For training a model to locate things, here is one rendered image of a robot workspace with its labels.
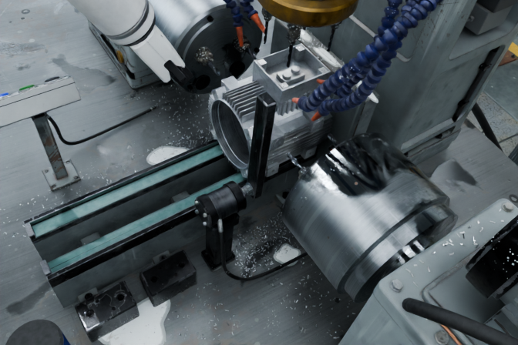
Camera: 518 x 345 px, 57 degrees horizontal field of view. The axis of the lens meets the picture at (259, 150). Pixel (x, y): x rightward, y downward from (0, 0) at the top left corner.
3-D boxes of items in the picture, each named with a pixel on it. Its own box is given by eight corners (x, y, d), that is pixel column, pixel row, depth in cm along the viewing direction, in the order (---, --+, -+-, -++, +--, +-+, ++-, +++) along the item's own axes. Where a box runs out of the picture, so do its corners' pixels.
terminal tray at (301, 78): (295, 68, 106) (301, 41, 100) (325, 98, 101) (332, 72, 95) (250, 85, 101) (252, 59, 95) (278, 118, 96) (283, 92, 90)
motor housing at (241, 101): (277, 105, 120) (287, 44, 105) (324, 157, 110) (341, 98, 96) (206, 135, 111) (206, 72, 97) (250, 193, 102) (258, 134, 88)
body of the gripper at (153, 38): (98, 18, 76) (137, 55, 86) (124, 55, 71) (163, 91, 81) (133, -13, 76) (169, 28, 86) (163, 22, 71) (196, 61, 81)
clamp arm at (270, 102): (256, 183, 95) (270, 88, 75) (264, 195, 93) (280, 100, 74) (241, 191, 93) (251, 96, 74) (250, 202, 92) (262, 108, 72)
